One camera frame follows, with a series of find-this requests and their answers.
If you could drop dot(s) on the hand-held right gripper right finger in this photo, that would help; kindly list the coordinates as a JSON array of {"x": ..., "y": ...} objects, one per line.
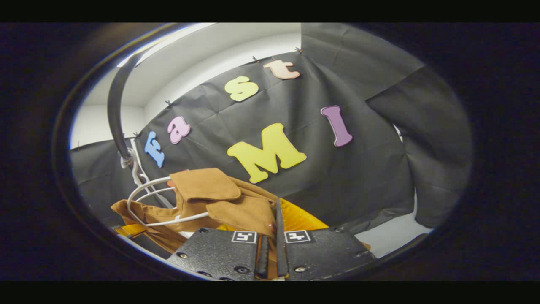
[{"x": 281, "y": 253}]

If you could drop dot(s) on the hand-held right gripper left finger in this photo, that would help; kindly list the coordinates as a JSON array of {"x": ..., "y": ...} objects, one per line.
[{"x": 263, "y": 257}]

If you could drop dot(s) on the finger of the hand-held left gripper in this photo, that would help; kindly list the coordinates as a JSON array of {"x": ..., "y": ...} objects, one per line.
[{"x": 130, "y": 230}]

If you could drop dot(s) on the white clothes hanger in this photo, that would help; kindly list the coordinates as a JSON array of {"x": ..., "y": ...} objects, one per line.
[
  {"x": 139, "y": 190},
  {"x": 137, "y": 169}
]

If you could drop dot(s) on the brown jacket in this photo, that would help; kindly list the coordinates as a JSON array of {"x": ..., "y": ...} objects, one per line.
[{"x": 211, "y": 202}]

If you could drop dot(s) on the black backdrop cloth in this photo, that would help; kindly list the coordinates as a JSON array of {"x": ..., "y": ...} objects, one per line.
[{"x": 358, "y": 169}]

